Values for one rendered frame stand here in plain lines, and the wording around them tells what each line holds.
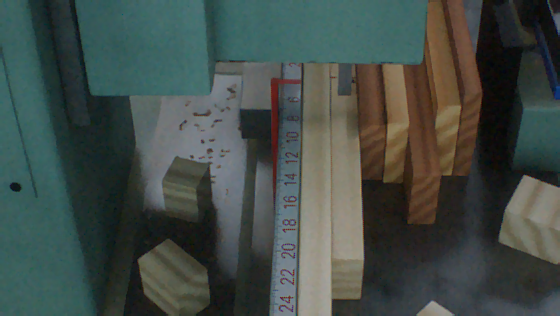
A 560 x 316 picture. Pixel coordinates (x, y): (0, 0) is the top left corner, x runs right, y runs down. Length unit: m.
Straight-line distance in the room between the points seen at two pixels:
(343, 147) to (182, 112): 0.28
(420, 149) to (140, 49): 0.20
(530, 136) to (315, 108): 0.16
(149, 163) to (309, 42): 0.29
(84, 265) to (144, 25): 0.19
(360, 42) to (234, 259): 0.24
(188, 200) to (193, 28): 0.24
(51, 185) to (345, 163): 0.19
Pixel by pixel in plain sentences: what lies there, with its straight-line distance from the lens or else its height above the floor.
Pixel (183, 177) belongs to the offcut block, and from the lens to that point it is 0.78.
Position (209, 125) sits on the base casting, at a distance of 0.89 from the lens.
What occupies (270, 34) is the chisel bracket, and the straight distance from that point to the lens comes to 0.61.
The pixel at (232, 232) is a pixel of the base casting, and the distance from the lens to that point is 0.79.
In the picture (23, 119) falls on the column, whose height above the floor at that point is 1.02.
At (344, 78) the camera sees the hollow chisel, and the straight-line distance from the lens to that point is 0.67.
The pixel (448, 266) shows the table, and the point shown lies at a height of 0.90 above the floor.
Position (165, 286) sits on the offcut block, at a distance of 0.71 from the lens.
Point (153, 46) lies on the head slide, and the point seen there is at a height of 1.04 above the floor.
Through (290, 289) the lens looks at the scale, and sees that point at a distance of 0.55.
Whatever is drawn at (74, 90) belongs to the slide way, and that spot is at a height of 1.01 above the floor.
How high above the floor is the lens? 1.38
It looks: 43 degrees down
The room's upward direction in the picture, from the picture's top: 1 degrees counter-clockwise
